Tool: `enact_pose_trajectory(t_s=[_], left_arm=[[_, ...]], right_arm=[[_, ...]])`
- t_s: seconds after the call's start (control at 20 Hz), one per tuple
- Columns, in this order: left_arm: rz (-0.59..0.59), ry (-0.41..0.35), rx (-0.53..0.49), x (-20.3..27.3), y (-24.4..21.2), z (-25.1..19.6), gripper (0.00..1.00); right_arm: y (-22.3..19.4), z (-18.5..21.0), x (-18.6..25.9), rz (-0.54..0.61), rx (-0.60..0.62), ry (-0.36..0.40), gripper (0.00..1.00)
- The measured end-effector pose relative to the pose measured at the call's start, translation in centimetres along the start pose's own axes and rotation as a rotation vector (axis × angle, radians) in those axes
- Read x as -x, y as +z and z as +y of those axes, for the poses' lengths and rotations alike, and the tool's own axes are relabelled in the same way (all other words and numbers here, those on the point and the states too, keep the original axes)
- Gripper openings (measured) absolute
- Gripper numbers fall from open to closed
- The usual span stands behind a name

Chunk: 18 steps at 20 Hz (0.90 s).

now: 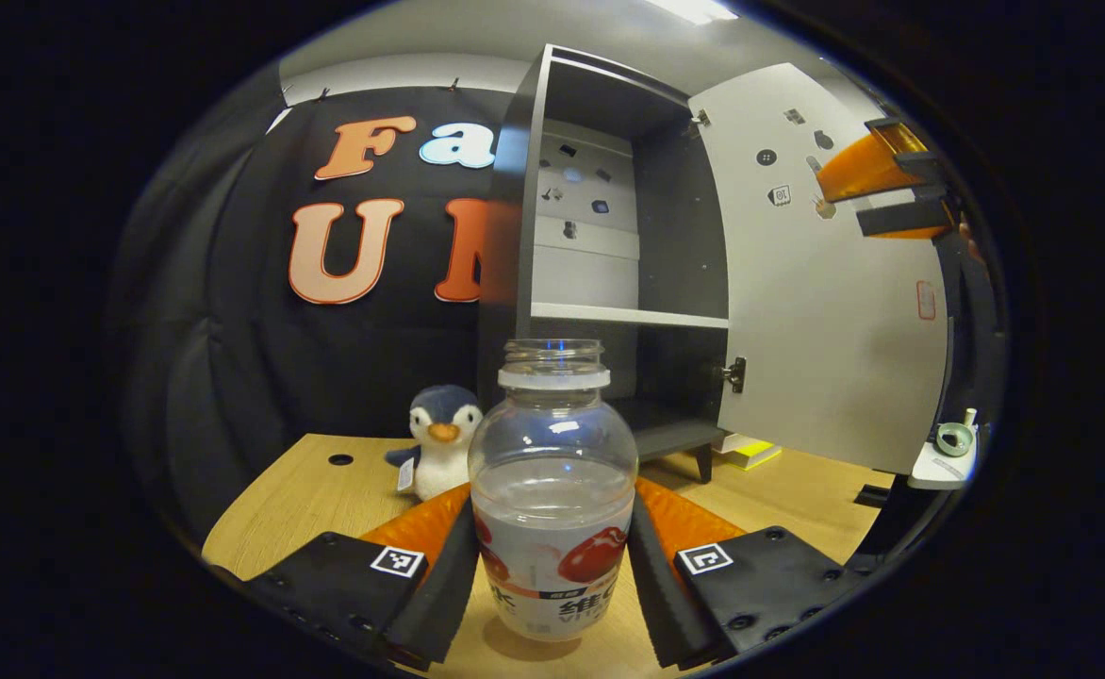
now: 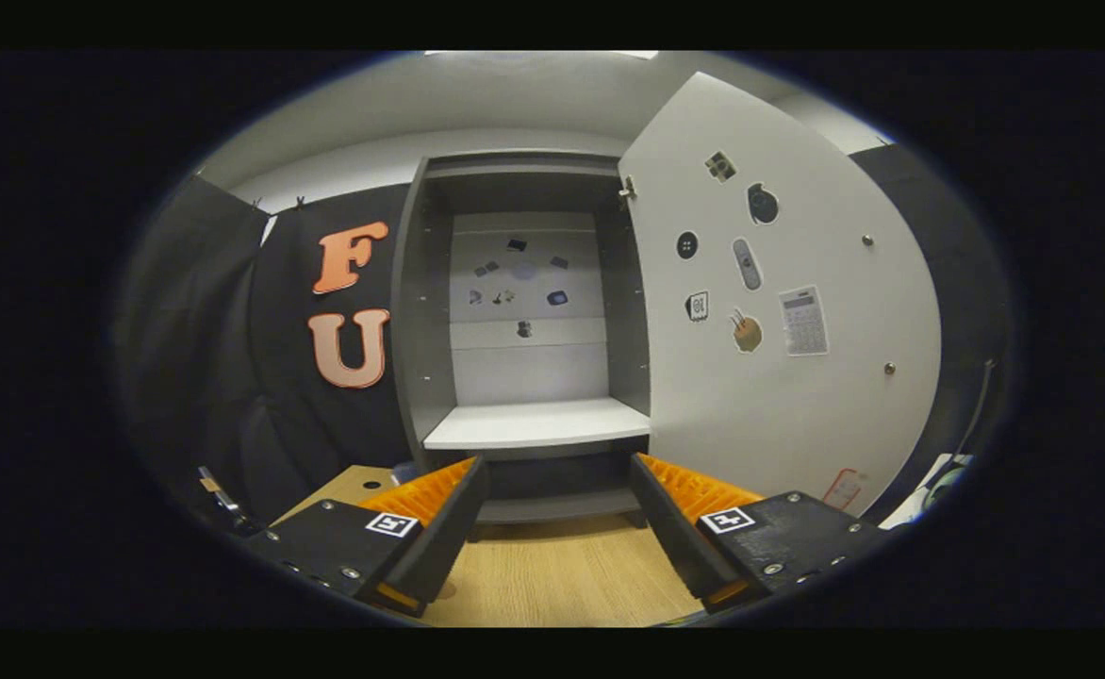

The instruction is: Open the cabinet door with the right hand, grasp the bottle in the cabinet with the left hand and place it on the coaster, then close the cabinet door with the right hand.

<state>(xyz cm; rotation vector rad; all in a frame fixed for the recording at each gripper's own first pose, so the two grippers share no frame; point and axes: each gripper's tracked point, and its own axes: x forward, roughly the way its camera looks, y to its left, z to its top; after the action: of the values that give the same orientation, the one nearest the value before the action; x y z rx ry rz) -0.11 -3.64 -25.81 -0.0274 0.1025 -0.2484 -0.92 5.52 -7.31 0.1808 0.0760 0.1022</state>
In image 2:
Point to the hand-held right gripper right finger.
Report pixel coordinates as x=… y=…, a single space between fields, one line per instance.
x=670 y=547

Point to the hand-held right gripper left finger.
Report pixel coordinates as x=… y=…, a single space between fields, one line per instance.
x=444 y=547

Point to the beige cabinet door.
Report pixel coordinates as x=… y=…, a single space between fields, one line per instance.
x=798 y=424

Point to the dark grey cabinet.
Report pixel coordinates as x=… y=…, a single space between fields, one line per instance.
x=420 y=330

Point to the black backdrop cloth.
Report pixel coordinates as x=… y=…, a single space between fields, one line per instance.
x=194 y=330

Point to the white flat object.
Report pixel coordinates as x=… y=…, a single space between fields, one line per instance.
x=906 y=500

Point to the grey-green round object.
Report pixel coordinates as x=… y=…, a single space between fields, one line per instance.
x=948 y=483

